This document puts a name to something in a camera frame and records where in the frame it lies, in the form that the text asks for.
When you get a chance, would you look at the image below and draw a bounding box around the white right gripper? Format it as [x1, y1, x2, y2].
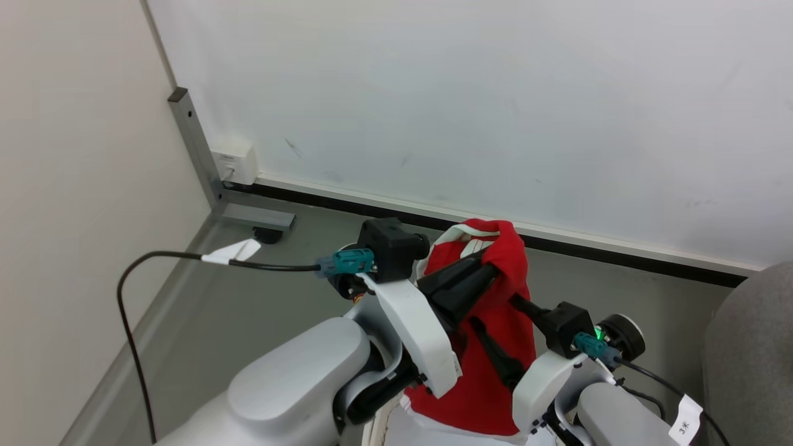
[469, 294, 614, 435]

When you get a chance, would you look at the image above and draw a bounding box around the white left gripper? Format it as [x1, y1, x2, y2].
[356, 249, 500, 399]

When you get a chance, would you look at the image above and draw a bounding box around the red cloth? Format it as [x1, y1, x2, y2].
[405, 218, 537, 437]

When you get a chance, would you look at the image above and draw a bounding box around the grey fabric sofa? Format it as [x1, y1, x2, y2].
[702, 261, 793, 446]

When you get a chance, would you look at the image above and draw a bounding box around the white and black baseboard strip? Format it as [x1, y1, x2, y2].
[247, 175, 764, 289]

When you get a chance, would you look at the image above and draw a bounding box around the white plastic laundry basket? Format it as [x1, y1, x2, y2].
[362, 393, 561, 446]

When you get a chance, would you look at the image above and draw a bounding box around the grey floor skirting strip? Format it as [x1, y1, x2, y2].
[58, 216, 219, 446]

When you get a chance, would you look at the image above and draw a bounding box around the black cable with teal plug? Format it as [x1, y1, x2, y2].
[572, 332, 733, 446]
[116, 247, 377, 445]

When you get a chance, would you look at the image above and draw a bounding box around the white printed cable tag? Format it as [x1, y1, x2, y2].
[668, 395, 704, 446]

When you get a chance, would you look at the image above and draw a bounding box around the white paper cable tag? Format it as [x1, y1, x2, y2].
[201, 239, 262, 266]

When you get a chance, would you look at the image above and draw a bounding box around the white wall socket box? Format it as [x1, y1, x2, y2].
[211, 143, 258, 186]

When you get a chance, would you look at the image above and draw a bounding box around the grey metal frame post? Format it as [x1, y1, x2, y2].
[168, 87, 297, 232]

